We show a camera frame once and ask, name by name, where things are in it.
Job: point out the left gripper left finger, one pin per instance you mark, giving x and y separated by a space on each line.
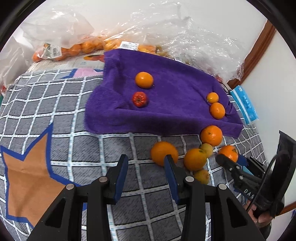
116 179

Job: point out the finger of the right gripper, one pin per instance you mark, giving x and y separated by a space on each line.
236 171

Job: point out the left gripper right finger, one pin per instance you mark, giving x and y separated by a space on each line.
175 177

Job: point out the large front mandarin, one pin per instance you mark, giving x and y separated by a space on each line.
161 149

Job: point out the mandarin with green stem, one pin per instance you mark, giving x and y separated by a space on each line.
230 152

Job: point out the small orange kumquat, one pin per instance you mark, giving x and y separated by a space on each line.
217 110

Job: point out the small red fruit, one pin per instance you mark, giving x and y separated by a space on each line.
140 99

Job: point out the small orange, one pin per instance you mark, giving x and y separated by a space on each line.
212 97

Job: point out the oval orange kumquat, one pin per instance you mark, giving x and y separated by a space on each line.
195 159

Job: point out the greenish kumquat front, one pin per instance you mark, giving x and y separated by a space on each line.
202 176

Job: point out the yellowish green kumquat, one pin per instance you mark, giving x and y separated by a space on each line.
207 148

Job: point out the mandarin beside stem mandarin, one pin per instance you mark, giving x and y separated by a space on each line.
211 135

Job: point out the blue tissue pack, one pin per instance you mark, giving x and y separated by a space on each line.
245 105

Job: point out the patterned grey bedspread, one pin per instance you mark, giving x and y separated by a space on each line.
53 97

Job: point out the purple towel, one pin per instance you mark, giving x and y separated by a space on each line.
177 100

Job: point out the mango printed box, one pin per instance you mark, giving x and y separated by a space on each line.
93 61

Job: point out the bag of small oranges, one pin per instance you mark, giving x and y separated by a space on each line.
113 43

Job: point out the clear crumpled plastic bags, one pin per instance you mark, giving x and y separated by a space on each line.
181 37

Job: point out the bag of mandarins left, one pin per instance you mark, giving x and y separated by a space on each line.
59 34

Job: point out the brown wooden door frame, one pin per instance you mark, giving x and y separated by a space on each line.
256 53

